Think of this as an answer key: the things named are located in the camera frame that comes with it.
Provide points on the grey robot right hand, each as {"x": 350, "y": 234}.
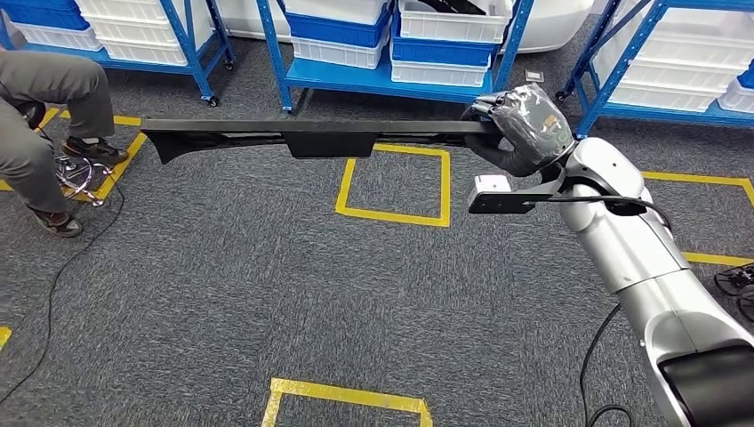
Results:
{"x": 530, "y": 129}

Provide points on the long black plastic part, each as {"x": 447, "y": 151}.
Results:
{"x": 330, "y": 144}

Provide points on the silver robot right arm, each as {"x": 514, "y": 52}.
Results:
{"x": 624, "y": 236}

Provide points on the blue metal shelf rack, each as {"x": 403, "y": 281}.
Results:
{"x": 147, "y": 68}
{"x": 377, "y": 79}
{"x": 677, "y": 113}

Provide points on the metal floor socket plate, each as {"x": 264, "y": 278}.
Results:
{"x": 534, "y": 76}

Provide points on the white plastic crate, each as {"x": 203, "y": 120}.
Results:
{"x": 135, "y": 29}
{"x": 453, "y": 26}
{"x": 677, "y": 73}
{"x": 439, "y": 73}
{"x": 665, "y": 97}
{"x": 336, "y": 9}
{"x": 736, "y": 99}
{"x": 336, "y": 54}
{"x": 118, "y": 7}
{"x": 59, "y": 38}
{"x": 141, "y": 52}
{"x": 695, "y": 41}

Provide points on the white car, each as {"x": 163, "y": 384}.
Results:
{"x": 559, "y": 23}

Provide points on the blue plastic crate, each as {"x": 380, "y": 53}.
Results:
{"x": 336, "y": 32}
{"x": 442, "y": 52}
{"x": 747, "y": 76}
{"x": 41, "y": 15}

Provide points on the yellow floor tape square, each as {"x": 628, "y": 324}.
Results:
{"x": 392, "y": 219}
{"x": 3, "y": 337}
{"x": 126, "y": 121}
{"x": 341, "y": 393}
{"x": 716, "y": 259}

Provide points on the person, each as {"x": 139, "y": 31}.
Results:
{"x": 35, "y": 88}

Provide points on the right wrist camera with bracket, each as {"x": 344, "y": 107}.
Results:
{"x": 501, "y": 203}

